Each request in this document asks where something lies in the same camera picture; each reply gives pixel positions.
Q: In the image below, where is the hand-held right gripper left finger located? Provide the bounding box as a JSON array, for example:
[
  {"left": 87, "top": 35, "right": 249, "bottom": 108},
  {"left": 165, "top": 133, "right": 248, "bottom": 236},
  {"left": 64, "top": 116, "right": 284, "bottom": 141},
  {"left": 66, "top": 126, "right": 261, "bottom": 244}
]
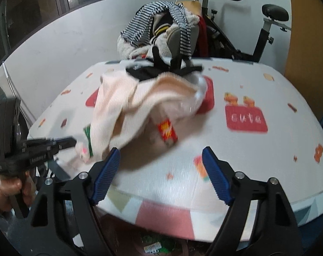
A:
[{"left": 20, "top": 147, "right": 122, "bottom": 256}]

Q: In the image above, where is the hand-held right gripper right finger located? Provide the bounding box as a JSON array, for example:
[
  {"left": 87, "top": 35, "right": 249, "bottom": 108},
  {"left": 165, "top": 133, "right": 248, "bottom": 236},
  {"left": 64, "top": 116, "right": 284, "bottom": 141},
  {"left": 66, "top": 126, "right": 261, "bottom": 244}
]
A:
[{"left": 201, "top": 146, "right": 303, "bottom": 256}]

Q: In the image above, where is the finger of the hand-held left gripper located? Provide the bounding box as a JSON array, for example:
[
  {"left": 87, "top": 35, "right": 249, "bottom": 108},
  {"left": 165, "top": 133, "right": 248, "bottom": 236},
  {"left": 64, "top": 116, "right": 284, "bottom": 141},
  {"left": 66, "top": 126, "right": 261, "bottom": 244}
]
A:
[{"left": 24, "top": 137, "right": 77, "bottom": 153}]

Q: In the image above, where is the red cigarette box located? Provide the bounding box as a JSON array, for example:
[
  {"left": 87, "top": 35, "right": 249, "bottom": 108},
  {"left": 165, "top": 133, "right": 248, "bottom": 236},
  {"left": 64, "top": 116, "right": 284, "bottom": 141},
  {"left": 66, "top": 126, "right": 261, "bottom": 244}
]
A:
[{"left": 157, "top": 117, "right": 178, "bottom": 146}]

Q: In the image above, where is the cream knitted cloth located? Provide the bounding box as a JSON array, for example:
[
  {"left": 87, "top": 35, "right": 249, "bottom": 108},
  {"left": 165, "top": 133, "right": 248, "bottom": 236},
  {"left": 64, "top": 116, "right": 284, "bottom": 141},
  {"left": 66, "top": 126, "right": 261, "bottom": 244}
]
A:
[{"left": 92, "top": 72, "right": 205, "bottom": 163}]

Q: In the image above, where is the black white striped plush toy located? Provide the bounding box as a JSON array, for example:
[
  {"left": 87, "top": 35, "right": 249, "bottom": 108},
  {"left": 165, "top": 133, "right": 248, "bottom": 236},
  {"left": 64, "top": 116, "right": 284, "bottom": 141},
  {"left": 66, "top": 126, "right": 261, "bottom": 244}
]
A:
[{"left": 125, "top": 47, "right": 205, "bottom": 82}]

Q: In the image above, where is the person's left hand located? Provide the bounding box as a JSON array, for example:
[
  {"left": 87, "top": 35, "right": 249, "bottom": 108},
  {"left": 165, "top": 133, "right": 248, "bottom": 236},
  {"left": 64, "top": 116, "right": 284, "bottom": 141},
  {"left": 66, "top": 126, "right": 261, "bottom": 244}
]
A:
[{"left": 0, "top": 177, "right": 38, "bottom": 212}]

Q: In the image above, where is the printed folding table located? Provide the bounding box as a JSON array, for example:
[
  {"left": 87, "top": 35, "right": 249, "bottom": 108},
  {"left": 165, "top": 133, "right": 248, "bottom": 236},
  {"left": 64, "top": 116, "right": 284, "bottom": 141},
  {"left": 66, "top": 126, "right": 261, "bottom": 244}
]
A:
[{"left": 27, "top": 57, "right": 323, "bottom": 243}]

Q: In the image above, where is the green white wrapper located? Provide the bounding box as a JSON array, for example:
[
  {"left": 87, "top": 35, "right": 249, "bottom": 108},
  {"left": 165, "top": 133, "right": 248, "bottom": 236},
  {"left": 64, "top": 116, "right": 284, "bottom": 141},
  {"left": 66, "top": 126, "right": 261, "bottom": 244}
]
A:
[{"left": 140, "top": 236, "right": 178, "bottom": 255}]

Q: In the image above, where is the red garment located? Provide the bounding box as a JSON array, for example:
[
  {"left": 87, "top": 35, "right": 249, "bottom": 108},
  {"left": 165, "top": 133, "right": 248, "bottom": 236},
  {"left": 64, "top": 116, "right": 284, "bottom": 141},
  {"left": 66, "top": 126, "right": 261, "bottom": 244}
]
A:
[{"left": 197, "top": 16, "right": 210, "bottom": 58}]

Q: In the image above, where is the black exercise bike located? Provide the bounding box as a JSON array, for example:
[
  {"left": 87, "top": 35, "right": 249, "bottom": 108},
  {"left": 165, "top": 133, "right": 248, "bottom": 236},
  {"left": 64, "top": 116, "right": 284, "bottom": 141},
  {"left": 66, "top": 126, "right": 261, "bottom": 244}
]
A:
[{"left": 180, "top": 0, "right": 292, "bottom": 62}]

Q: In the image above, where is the black white striped shirt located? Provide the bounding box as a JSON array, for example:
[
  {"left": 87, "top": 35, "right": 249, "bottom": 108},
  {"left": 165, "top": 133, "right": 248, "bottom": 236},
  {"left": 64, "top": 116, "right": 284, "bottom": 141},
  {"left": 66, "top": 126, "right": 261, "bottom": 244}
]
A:
[{"left": 120, "top": 1, "right": 192, "bottom": 56}]

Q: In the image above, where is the dark jacket with yellow stripe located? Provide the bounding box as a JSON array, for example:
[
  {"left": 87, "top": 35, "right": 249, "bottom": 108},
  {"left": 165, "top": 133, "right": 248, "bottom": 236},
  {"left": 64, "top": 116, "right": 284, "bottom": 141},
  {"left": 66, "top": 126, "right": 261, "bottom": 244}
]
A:
[{"left": 151, "top": 13, "right": 176, "bottom": 37}]

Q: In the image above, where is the wooden door panel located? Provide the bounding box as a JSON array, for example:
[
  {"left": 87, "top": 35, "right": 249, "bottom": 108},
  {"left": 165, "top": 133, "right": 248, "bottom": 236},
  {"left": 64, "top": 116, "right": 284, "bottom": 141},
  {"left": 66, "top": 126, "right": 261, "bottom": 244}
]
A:
[{"left": 284, "top": 0, "right": 323, "bottom": 91}]

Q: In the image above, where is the wooden chair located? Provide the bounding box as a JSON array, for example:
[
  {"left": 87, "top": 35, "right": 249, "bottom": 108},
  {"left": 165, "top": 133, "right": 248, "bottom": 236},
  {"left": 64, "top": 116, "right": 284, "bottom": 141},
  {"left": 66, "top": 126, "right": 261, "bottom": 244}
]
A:
[{"left": 177, "top": 1, "right": 202, "bottom": 14}]

